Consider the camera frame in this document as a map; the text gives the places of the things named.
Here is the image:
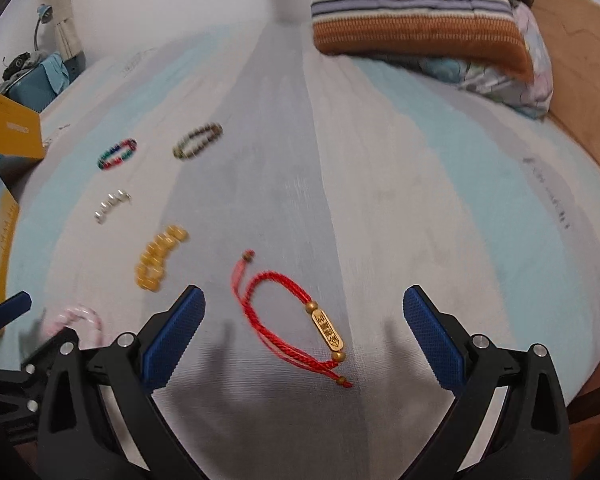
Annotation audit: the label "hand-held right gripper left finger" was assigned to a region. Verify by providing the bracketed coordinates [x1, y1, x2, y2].
[39, 285, 206, 480]

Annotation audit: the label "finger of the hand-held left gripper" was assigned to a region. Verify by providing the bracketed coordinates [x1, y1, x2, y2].
[0, 291, 33, 333]
[19, 327, 68, 378]

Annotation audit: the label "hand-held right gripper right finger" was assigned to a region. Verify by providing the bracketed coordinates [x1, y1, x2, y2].
[402, 285, 571, 480]

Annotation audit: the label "pale pink bead bracelet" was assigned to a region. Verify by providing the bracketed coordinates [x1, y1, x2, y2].
[45, 304, 103, 346]

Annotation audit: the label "yellow bead bracelet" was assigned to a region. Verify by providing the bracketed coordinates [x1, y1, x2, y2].
[135, 226, 190, 292]

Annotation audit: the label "red string bracelet gold charm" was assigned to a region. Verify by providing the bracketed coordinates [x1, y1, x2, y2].
[231, 249, 353, 390]

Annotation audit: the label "blue yellow cardboard box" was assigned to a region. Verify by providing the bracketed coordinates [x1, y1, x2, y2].
[0, 89, 48, 346]

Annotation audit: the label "multicolour bead bracelet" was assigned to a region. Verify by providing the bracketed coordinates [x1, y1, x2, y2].
[97, 138, 138, 171]

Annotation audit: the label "brown bead bracelet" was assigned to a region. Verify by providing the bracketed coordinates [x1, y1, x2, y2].
[172, 122, 224, 160]

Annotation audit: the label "teal suitcase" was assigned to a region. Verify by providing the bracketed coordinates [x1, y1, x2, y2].
[2, 52, 81, 113]

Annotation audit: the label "dark items on suitcase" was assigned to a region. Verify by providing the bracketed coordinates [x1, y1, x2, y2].
[0, 51, 43, 81]

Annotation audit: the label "beige curtain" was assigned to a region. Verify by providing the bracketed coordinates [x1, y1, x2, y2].
[45, 0, 87, 83]

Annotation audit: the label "floral patterned pillow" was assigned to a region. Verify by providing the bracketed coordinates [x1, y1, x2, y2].
[415, 0, 553, 121]

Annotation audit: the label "blue desk lamp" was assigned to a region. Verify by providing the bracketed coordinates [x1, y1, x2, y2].
[32, 4, 53, 53]

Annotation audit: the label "striped woven pillow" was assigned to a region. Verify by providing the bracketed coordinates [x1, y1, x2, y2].
[307, 0, 536, 83]

